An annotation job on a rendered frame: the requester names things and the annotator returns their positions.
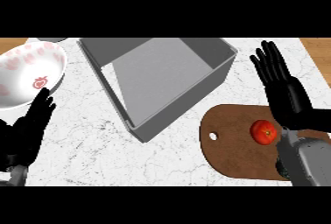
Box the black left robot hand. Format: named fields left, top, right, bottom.
left=0, top=87, right=58, bottom=173

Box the white bowl with pink print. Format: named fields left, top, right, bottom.
left=0, top=40, right=68, bottom=111

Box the red tomato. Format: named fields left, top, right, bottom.
left=250, top=119, right=278, bottom=146

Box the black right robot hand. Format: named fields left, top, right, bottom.
left=248, top=39, right=331, bottom=133

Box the brown wooden cutting board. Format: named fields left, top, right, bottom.
left=200, top=103, right=331, bottom=182

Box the grey open box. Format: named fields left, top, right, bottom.
left=77, top=38, right=239, bottom=144

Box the grey round object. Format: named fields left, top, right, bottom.
left=36, top=38, right=70, bottom=43

